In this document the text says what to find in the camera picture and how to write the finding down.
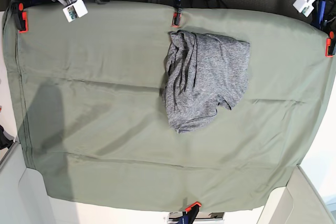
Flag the grey heathered T-shirt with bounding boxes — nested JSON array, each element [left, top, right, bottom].
[[162, 30, 250, 133]]

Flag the orange black clamp top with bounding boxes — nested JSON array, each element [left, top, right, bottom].
[[172, 0, 182, 27]]

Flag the orange black clamp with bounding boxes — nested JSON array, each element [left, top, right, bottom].
[[10, 2, 28, 33], [325, 31, 336, 58], [172, 0, 182, 27], [177, 201, 202, 224]]

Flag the orange black clamp left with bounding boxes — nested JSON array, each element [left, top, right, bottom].
[[10, 2, 28, 33]]

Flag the green table cloth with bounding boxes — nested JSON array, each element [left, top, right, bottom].
[[2, 2, 335, 212]]

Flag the orange black clamp right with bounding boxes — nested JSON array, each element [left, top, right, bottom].
[[325, 31, 336, 58]]

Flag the orange black clamp bottom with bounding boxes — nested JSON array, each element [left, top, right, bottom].
[[177, 201, 202, 224]]

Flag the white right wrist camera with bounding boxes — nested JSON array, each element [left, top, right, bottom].
[[62, 1, 88, 23]]

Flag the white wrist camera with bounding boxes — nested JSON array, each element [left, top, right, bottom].
[[293, 0, 315, 17], [62, 1, 88, 23]]

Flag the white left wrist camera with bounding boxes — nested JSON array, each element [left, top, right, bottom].
[[293, 0, 315, 17]]

